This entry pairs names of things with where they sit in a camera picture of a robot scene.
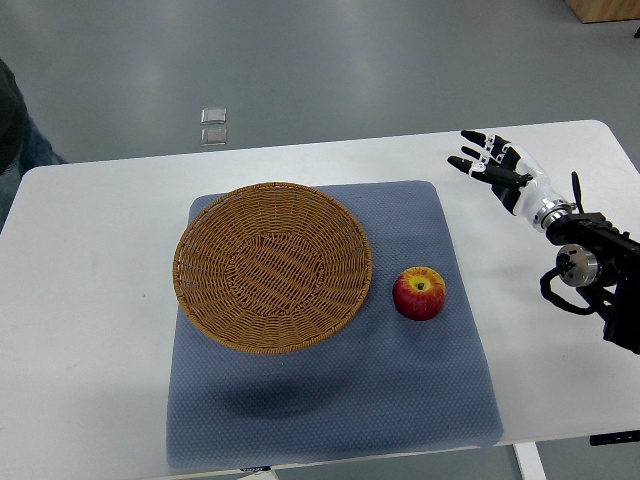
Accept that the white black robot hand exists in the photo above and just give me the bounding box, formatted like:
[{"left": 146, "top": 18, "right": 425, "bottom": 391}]
[{"left": 448, "top": 130, "right": 573, "bottom": 232}]

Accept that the red yellow apple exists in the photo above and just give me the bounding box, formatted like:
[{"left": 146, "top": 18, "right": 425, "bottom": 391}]
[{"left": 392, "top": 266, "right": 447, "bottom": 321}]

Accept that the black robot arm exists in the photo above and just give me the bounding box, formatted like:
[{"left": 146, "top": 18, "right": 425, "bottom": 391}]
[{"left": 540, "top": 173, "right": 639, "bottom": 354}]

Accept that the brown wicker basket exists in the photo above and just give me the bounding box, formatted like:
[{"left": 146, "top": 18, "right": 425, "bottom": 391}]
[{"left": 173, "top": 182, "right": 373, "bottom": 354}]

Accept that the wooden box corner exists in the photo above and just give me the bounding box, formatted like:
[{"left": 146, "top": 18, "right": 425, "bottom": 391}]
[{"left": 565, "top": 0, "right": 639, "bottom": 24}]

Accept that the blue grey padded mat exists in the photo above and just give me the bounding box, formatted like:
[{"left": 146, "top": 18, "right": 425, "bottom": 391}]
[{"left": 166, "top": 181, "right": 503, "bottom": 471}]

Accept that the black table control panel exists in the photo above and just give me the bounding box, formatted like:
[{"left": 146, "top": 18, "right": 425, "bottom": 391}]
[{"left": 589, "top": 430, "right": 640, "bottom": 446}]

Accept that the white table leg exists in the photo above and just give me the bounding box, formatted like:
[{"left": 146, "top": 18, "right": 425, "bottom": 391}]
[{"left": 513, "top": 442, "right": 547, "bottom": 480}]

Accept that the lower metal floor plate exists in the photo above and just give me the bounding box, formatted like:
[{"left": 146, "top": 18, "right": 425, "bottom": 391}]
[{"left": 200, "top": 126, "right": 227, "bottom": 147}]

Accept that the metal floor plate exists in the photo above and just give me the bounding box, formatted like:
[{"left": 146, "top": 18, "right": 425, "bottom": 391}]
[
  {"left": 200, "top": 107, "right": 227, "bottom": 125},
  {"left": 200, "top": 126, "right": 227, "bottom": 147}
]

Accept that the upper metal floor plate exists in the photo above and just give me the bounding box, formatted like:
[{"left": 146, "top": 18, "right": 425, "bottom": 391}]
[{"left": 200, "top": 107, "right": 227, "bottom": 125}]

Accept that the person in dark clothes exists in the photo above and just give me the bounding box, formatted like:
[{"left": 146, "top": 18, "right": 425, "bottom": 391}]
[{"left": 1, "top": 61, "right": 67, "bottom": 226}]

